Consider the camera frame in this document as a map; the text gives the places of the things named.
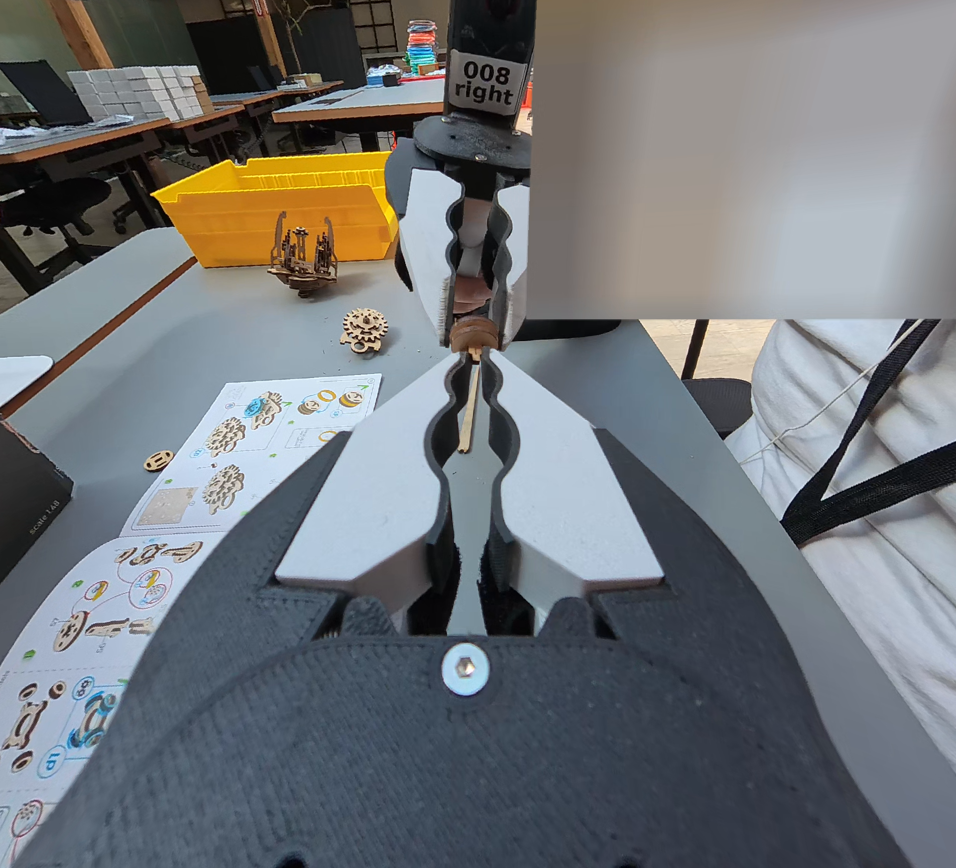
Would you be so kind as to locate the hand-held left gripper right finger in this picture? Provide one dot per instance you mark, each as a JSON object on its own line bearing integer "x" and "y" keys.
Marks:
{"x": 575, "y": 502}

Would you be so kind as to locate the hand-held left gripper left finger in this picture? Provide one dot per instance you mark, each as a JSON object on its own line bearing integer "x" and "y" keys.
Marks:
{"x": 358, "y": 502}

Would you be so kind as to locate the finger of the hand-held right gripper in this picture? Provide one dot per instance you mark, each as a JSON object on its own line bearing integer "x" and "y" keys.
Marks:
{"x": 426, "y": 233}
{"x": 519, "y": 248}

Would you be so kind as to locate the round wooden wheel part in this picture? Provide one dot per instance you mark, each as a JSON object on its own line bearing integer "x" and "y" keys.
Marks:
{"x": 474, "y": 334}

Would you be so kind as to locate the large wooden model assembly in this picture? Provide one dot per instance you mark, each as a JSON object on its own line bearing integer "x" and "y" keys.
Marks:
{"x": 302, "y": 263}

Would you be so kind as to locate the person's right hand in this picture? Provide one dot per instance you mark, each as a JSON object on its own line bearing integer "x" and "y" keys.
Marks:
{"x": 470, "y": 293}

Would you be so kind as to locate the stack of colourful packets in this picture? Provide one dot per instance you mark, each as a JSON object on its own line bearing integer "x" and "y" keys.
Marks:
{"x": 427, "y": 46}

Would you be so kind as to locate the printed instruction sheet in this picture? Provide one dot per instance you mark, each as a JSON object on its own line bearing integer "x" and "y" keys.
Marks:
{"x": 314, "y": 420}

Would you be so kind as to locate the black round pad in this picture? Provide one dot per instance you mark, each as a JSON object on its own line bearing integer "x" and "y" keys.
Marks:
{"x": 571, "y": 330}

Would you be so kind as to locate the wooden gear assembly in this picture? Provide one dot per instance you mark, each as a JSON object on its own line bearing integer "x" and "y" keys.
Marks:
{"x": 364, "y": 329}

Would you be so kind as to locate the pile of blue packets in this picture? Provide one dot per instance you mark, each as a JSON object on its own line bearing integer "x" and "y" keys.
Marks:
{"x": 385, "y": 78}

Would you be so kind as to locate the thin wooden stick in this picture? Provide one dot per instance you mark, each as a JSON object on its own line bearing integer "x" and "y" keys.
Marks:
{"x": 467, "y": 427}

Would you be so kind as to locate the grey desk with wooden edge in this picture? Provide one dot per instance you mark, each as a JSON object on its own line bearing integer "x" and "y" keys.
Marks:
{"x": 97, "y": 285}
{"x": 373, "y": 102}
{"x": 89, "y": 136}
{"x": 276, "y": 95}

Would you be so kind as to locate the black office chair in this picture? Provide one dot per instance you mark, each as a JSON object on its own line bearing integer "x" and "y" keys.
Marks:
{"x": 721, "y": 405}
{"x": 52, "y": 207}

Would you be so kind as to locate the yellow plastic bin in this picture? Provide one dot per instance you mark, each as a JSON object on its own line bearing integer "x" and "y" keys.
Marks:
{"x": 246, "y": 218}

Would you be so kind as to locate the thin indoor plant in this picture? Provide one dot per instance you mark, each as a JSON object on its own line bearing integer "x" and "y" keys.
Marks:
{"x": 295, "y": 9}

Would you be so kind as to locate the small wooden disc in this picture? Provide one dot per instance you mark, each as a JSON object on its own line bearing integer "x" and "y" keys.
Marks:
{"x": 158, "y": 460}

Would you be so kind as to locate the stack of white boxes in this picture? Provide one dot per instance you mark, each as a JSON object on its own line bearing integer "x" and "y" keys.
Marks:
{"x": 142, "y": 95}

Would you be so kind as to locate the black cardboard box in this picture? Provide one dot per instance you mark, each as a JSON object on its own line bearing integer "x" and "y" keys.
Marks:
{"x": 30, "y": 502}

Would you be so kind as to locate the white rounded object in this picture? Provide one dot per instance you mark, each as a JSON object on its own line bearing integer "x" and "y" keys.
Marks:
{"x": 22, "y": 379}

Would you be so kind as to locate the black laptop screen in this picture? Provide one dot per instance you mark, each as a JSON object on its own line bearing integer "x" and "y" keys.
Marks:
{"x": 45, "y": 95}

